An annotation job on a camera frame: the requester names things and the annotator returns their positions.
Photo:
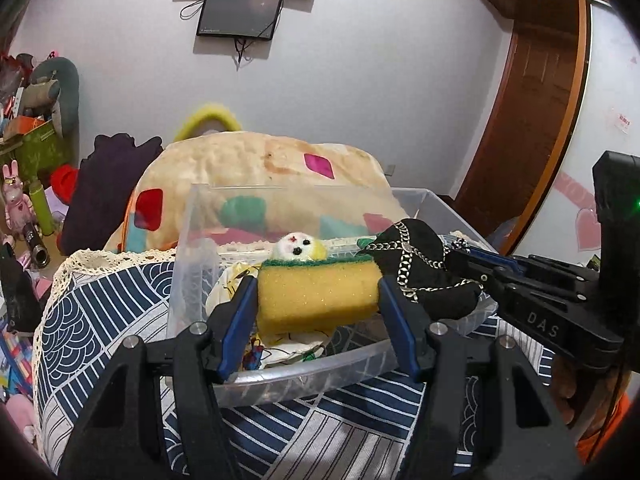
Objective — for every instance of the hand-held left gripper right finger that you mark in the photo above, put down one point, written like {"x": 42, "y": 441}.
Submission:
{"x": 400, "y": 330}

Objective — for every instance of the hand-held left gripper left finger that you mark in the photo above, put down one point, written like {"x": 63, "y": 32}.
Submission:
{"x": 237, "y": 325}

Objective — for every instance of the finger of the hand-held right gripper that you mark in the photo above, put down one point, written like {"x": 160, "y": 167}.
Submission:
{"x": 475, "y": 272}
{"x": 492, "y": 256}

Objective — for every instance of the clear plastic storage box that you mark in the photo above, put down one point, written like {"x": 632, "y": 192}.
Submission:
{"x": 300, "y": 375}

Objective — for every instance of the yellow sponge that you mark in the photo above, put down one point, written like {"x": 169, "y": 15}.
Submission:
{"x": 320, "y": 295}

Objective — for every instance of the person's right hand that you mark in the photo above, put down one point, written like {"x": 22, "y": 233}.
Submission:
{"x": 567, "y": 390}

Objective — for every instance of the pink heart sticker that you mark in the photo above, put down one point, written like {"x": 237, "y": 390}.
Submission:
{"x": 587, "y": 227}

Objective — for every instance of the white yellow plush toy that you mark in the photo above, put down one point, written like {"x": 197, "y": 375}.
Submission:
{"x": 297, "y": 249}

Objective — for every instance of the wooden door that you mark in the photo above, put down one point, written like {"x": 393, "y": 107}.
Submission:
{"x": 530, "y": 135}

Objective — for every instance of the navy patterned cloth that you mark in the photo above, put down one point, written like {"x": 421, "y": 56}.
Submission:
{"x": 100, "y": 320}

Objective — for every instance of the cream patterned cushion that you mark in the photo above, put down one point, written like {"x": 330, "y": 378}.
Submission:
{"x": 240, "y": 160}

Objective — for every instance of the white paper notice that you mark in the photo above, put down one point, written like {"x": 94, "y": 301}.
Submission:
{"x": 624, "y": 121}

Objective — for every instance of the dark purple garment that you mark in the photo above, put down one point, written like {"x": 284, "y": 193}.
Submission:
{"x": 110, "y": 185}

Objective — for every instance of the white sliding door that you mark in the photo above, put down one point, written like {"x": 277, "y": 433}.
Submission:
{"x": 610, "y": 85}

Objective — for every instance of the black flashlight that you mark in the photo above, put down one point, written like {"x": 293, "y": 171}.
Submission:
{"x": 36, "y": 245}

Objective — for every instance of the dark cloth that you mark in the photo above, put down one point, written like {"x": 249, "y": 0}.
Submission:
{"x": 20, "y": 295}

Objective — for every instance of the red cloth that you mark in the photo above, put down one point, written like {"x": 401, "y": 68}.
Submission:
{"x": 65, "y": 185}

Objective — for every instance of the colourful play mat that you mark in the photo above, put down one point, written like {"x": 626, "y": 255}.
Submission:
{"x": 15, "y": 360}

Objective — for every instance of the green bottle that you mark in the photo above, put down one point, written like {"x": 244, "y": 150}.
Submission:
{"x": 41, "y": 210}

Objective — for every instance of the pink plush toy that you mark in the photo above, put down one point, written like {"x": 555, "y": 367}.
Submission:
{"x": 22, "y": 415}

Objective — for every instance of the pink bunny figurine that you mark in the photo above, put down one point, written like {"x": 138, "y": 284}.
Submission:
{"x": 16, "y": 200}

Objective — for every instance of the green cardboard box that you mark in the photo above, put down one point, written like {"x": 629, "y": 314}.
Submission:
{"x": 35, "y": 152}

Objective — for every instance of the grey-green long plush toy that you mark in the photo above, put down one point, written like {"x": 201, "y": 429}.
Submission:
{"x": 67, "y": 90}

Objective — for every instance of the orange box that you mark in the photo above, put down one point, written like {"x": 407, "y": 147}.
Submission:
{"x": 25, "y": 125}

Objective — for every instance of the khaki plush toy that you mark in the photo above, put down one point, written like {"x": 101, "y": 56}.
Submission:
{"x": 42, "y": 92}

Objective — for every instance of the pile of assorted toys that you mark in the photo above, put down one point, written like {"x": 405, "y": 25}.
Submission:
{"x": 15, "y": 85}

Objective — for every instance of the wall socket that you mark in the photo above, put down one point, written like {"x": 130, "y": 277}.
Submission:
{"x": 390, "y": 169}

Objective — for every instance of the small black wall monitor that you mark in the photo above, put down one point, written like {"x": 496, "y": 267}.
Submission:
{"x": 240, "y": 12}

